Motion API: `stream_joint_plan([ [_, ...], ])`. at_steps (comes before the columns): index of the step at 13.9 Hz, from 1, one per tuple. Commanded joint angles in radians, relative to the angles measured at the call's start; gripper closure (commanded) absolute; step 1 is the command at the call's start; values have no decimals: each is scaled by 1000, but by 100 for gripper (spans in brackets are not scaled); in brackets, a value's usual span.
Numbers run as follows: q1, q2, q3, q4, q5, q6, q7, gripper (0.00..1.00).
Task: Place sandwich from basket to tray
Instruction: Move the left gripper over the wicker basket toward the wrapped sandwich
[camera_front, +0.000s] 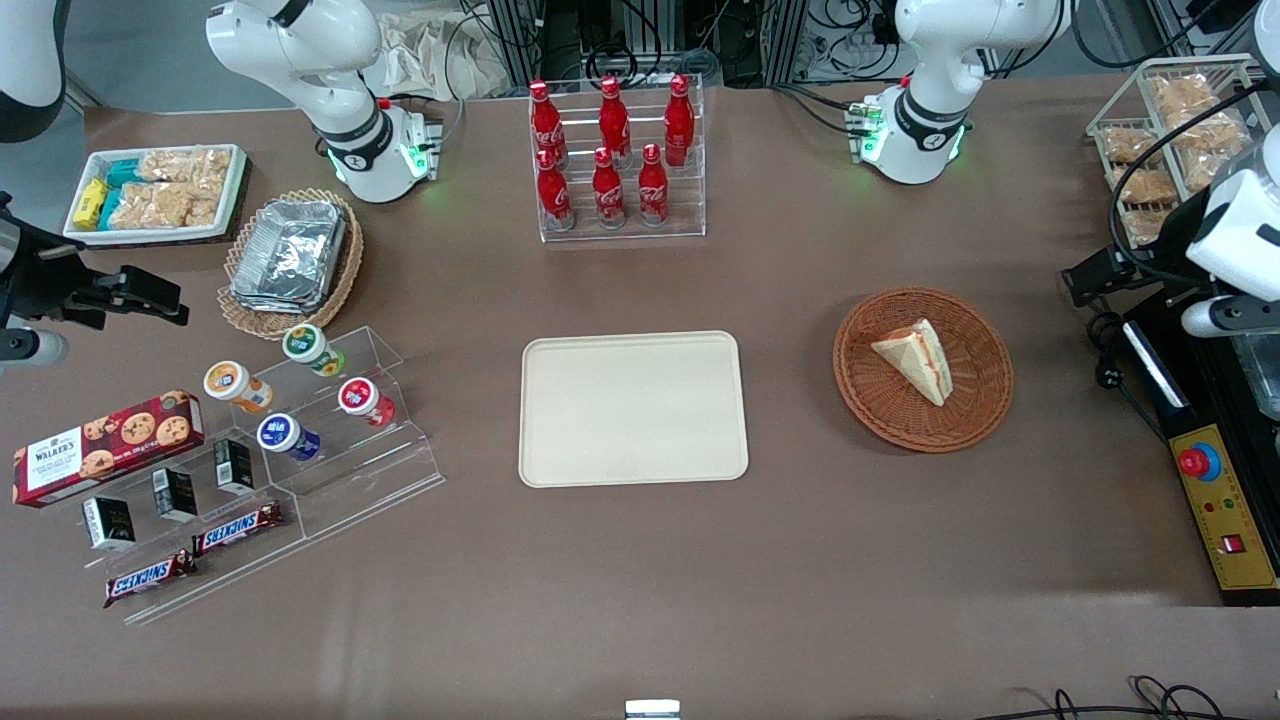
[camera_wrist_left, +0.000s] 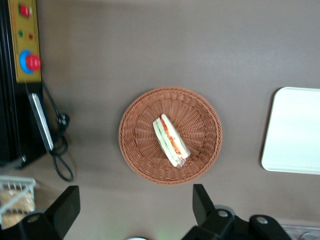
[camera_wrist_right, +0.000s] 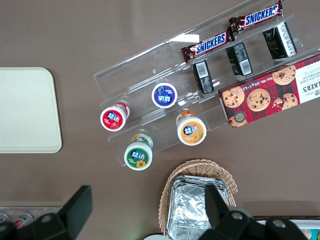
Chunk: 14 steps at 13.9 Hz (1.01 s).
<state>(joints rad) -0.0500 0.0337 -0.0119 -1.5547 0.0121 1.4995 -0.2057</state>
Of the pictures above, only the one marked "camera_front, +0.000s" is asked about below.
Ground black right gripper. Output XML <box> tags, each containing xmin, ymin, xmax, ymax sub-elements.
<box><xmin>0</xmin><ymin>222</ymin><xmax>190</xmax><ymax>329</ymax></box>

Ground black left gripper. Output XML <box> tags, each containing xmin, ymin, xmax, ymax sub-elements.
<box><xmin>1062</xmin><ymin>235</ymin><xmax>1216</xmax><ymax>307</ymax></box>

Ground triangular sandwich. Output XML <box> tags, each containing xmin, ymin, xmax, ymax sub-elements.
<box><xmin>870</xmin><ymin>318</ymin><xmax>955</xmax><ymax>407</ymax></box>

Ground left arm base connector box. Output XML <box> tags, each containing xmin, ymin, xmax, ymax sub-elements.
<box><xmin>844</xmin><ymin>94</ymin><xmax>887</xmax><ymax>164</ymax></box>

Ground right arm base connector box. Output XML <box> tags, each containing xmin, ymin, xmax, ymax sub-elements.
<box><xmin>400</xmin><ymin>108</ymin><xmax>447</xmax><ymax>184</ymax></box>

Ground white rectangular snack tray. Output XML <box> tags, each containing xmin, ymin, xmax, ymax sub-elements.
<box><xmin>62</xmin><ymin>143</ymin><xmax>249</xmax><ymax>247</ymax></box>

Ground round brown wicker basket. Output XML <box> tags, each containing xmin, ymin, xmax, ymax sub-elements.
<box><xmin>832</xmin><ymin>287</ymin><xmax>1015</xmax><ymax>454</ymax></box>

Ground oval tan wicker basket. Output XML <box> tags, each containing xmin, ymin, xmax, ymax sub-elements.
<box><xmin>216</xmin><ymin>187</ymin><xmax>365</xmax><ymax>342</ymax></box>

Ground beige plastic tray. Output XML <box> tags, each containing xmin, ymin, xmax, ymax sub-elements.
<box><xmin>518</xmin><ymin>330</ymin><xmax>750</xmax><ymax>489</ymax></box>

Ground bagged fried snack pack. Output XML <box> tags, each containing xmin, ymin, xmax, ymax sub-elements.
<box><xmin>1180</xmin><ymin>150</ymin><xmax>1243</xmax><ymax>198</ymax></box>
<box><xmin>1147</xmin><ymin>76</ymin><xmax>1217</xmax><ymax>117</ymax></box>
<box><xmin>1100</xmin><ymin>125</ymin><xmax>1163</xmax><ymax>167</ymax></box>
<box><xmin>1124</xmin><ymin>207</ymin><xmax>1173</xmax><ymax>247</ymax></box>
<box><xmin>1113</xmin><ymin>167</ymin><xmax>1178</xmax><ymax>207</ymax></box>
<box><xmin>1168</xmin><ymin>110</ymin><xmax>1248</xmax><ymax>153</ymax></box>

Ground rice cracker bag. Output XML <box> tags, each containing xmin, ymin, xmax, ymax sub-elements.
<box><xmin>138</xmin><ymin>148</ymin><xmax>233</xmax><ymax>187</ymax></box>
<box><xmin>108</xmin><ymin>181</ymin><xmax>198</xmax><ymax>231</ymax></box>

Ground orange lid yogurt cup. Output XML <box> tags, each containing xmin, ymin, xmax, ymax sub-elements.
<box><xmin>203</xmin><ymin>360</ymin><xmax>274</xmax><ymax>415</ymax></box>

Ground yellow snack pack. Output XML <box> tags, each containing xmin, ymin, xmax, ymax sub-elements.
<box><xmin>73</xmin><ymin>177</ymin><xmax>110</xmax><ymax>231</ymax></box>

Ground stack of foil trays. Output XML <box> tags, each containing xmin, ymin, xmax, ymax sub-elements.
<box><xmin>229</xmin><ymin>199</ymin><xmax>349</xmax><ymax>317</ymax></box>

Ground green lid yogurt cup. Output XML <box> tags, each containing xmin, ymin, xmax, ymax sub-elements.
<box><xmin>282</xmin><ymin>322</ymin><xmax>347</xmax><ymax>379</ymax></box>

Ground red Walkers cookie box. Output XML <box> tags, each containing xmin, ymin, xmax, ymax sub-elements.
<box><xmin>11</xmin><ymin>389</ymin><xmax>206</xmax><ymax>509</ymax></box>

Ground black countertop appliance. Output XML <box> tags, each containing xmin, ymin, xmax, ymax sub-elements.
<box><xmin>1120</xmin><ymin>288</ymin><xmax>1280</xmax><ymax>608</ymax></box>

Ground blue lid yogurt cup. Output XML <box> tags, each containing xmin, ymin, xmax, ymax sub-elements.
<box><xmin>256</xmin><ymin>412</ymin><xmax>322</xmax><ymax>463</ymax></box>

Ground small black carton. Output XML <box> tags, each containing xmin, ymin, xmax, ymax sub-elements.
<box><xmin>81</xmin><ymin>494</ymin><xmax>137</xmax><ymax>552</ymax></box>
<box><xmin>213</xmin><ymin>437</ymin><xmax>257</xmax><ymax>496</ymax></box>
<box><xmin>151</xmin><ymin>466</ymin><xmax>199</xmax><ymax>524</ymax></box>

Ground steel insert pan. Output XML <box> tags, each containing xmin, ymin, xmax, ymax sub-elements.
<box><xmin>1232</xmin><ymin>335</ymin><xmax>1280</xmax><ymax>421</ymax></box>

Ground red emergency stop button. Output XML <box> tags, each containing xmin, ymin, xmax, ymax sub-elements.
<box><xmin>1177</xmin><ymin>440</ymin><xmax>1224</xmax><ymax>483</ymax></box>

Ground red lid yogurt cup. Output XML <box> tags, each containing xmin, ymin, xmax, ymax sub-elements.
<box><xmin>337</xmin><ymin>376</ymin><xmax>397</xmax><ymax>429</ymax></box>

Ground Snickers chocolate bar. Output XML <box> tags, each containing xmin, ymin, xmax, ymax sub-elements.
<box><xmin>191</xmin><ymin>500</ymin><xmax>285</xmax><ymax>558</ymax></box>
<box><xmin>103</xmin><ymin>548</ymin><xmax>198</xmax><ymax>609</ymax></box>

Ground yellow control panel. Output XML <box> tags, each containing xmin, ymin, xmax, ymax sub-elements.
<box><xmin>1167</xmin><ymin>424</ymin><xmax>1280</xmax><ymax>593</ymax></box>

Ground clear acrylic stepped display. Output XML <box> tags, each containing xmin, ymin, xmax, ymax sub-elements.
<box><xmin>75</xmin><ymin>324</ymin><xmax>447</xmax><ymax>628</ymax></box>

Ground crumpled beige cloth bag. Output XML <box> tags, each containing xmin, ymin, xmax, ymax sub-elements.
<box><xmin>362</xmin><ymin>10</ymin><xmax>513</xmax><ymax>101</ymax></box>

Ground red cola bottle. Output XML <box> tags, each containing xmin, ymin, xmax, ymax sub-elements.
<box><xmin>528</xmin><ymin>80</ymin><xmax>569</xmax><ymax>169</ymax></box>
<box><xmin>536</xmin><ymin>148</ymin><xmax>576</xmax><ymax>233</ymax></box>
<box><xmin>637</xmin><ymin>143</ymin><xmax>670</xmax><ymax>227</ymax></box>
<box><xmin>664</xmin><ymin>74</ymin><xmax>696</xmax><ymax>168</ymax></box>
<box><xmin>598</xmin><ymin>76</ymin><xmax>633</xmax><ymax>166</ymax></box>
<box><xmin>591</xmin><ymin>147</ymin><xmax>627</xmax><ymax>230</ymax></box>

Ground clear acrylic bottle rack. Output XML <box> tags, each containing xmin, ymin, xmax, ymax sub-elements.
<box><xmin>528</xmin><ymin>73</ymin><xmax>707</xmax><ymax>244</ymax></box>

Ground black power cable with plug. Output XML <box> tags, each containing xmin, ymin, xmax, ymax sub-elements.
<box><xmin>1085</xmin><ymin>310</ymin><xmax>1169</xmax><ymax>443</ymax></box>

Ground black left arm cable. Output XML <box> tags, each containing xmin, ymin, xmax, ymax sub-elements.
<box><xmin>1104</xmin><ymin>82</ymin><xmax>1280</xmax><ymax>293</ymax></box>

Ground white wire shelf rack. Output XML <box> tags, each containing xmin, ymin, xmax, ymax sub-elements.
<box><xmin>1086</xmin><ymin>54</ymin><xmax>1280</xmax><ymax>267</ymax></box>

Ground black cables on floor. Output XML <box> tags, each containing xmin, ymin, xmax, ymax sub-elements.
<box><xmin>975</xmin><ymin>674</ymin><xmax>1280</xmax><ymax>720</ymax></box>

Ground black equipment rack with cables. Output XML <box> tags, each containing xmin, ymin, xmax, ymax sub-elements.
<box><xmin>470</xmin><ymin>0</ymin><xmax>901</xmax><ymax>93</ymax></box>

